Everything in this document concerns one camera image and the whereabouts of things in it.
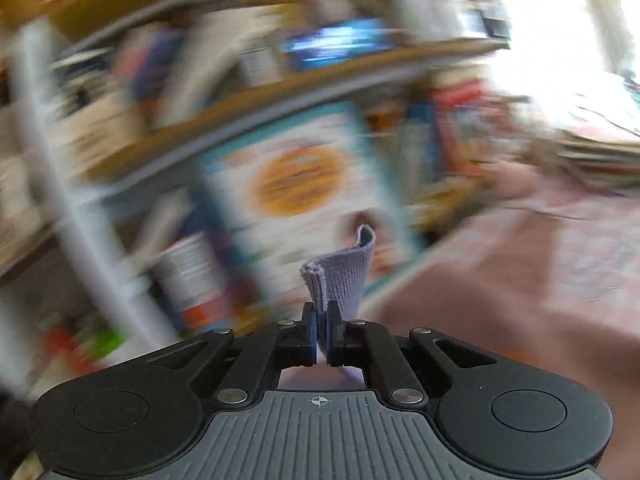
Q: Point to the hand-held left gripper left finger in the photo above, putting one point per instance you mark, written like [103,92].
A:
[311,332]

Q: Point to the purple and brown knit sweater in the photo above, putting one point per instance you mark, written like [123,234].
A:
[342,270]

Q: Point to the pink checked tablecloth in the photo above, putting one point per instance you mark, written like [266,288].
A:
[525,285]

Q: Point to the wooden shelf unit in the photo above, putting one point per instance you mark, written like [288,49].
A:
[350,67]

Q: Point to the children's picture book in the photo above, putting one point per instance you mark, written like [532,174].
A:
[295,180]

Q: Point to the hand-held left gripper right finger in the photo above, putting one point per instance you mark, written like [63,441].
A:
[330,332]

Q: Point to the blue picture box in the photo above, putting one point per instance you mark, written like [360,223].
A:
[335,40]

